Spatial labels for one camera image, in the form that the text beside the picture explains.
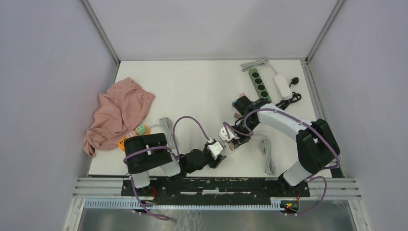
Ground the pink charger plug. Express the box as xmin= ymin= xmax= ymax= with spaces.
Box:
xmin=234 ymin=112 xmax=242 ymax=118

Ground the green power strip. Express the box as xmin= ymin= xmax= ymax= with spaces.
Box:
xmin=248 ymin=68 xmax=272 ymax=103

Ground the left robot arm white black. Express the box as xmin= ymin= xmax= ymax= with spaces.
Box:
xmin=124 ymin=133 xmax=226 ymax=196

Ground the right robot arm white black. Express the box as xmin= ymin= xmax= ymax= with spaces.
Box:
xmin=218 ymin=95 xmax=341 ymax=196

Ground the orange power strip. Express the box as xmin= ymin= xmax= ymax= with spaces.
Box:
xmin=117 ymin=124 xmax=151 ymax=152

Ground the pink cloth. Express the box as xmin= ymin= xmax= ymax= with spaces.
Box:
xmin=83 ymin=77 xmax=155 ymax=156

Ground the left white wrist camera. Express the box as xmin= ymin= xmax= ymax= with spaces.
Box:
xmin=207 ymin=139 xmax=225 ymax=159

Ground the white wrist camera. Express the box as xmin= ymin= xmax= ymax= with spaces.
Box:
xmin=218 ymin=127 xmax=239 ymax=142
xmin=207 ymin=139 xmax=225 ymax=159

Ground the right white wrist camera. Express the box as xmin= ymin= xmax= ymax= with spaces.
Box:
xmin=218 ymin=127 xmax=239 ymax=142

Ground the black mounting base plate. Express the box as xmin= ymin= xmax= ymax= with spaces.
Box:
xmin=136 ymin=177 xmax=310 ymax=205

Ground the black power cord with plug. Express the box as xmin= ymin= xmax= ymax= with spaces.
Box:
xmin=275 ymin=77 xmax=303 ymax=109

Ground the grey cord of left strip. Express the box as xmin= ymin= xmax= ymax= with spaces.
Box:
xmin=255 ymin=134 xmax=276 ymax=176

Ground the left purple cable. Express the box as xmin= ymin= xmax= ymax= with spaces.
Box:
xmin=123 ymin=116 xmax=214 ymax=221

